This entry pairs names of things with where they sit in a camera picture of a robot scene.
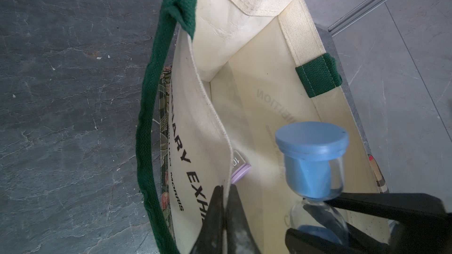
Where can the plaid pouch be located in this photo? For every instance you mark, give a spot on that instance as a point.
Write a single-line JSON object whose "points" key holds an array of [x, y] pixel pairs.
{"points": [[381, 183]]}

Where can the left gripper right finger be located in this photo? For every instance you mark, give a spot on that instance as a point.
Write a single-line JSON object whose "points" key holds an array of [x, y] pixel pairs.
{"points": [[239, 238]]}

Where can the blue hourglass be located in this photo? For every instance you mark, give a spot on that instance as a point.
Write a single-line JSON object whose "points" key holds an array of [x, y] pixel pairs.
{"points": [[313, 157]]}

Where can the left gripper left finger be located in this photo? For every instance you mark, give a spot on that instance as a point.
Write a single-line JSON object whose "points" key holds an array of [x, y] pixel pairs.
{"points": [[210, 239]]}

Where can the cream canvas tote bag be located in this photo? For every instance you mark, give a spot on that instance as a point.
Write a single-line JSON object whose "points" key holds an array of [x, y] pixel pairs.
{"points": [[223, 76]]}

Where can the purple hourglass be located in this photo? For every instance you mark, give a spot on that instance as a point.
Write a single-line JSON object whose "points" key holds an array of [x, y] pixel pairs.
{"points": [[240, 167]]}

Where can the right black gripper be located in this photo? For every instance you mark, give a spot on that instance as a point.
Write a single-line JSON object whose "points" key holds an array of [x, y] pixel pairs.
{"points": [[384, 224]]}

